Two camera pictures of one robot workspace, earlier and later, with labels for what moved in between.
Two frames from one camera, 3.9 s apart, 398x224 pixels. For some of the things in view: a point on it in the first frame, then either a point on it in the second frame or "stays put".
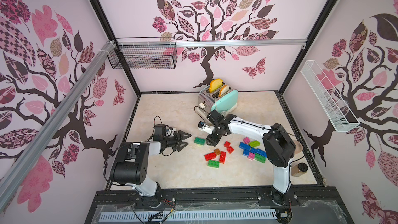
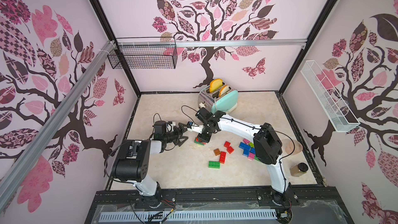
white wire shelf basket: (337, 112) stays put
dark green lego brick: (199, 141) stays put
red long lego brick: (210, 156) to (197, 140)
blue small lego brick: (245, 152) stays put
